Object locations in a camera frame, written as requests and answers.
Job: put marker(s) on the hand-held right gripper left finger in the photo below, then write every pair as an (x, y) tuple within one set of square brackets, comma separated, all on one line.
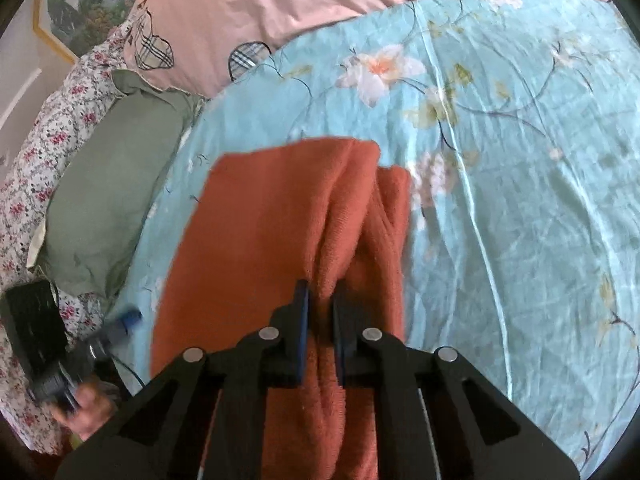
[(301, 340)]

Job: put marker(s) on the pink quilt with plaid hearts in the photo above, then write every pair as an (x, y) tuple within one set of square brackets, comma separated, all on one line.
[(280, 20)]

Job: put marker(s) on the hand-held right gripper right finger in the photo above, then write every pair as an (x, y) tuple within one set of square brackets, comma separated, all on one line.
[(340, 347)]

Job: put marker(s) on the orange knit sweater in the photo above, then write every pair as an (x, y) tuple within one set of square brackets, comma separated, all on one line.
[(270, 240)]

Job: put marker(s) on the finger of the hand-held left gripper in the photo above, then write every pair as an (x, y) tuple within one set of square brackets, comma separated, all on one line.
[(125, 319), (99, 347)]

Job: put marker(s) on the white floral print bedding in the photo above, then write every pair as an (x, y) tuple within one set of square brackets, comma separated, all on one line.
[(45, 150)]

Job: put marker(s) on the light blue floral bedsheet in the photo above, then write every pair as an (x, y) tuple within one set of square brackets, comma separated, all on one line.
[(500, 185)]

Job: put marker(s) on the framed landscape painting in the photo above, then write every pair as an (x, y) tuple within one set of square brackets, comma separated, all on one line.
[(85, 0)]

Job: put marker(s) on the green pillow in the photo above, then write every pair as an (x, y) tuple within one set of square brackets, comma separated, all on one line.
[(110, 185)]

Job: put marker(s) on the person's left hand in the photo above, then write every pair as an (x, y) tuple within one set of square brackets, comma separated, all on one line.
[(92, 412)]

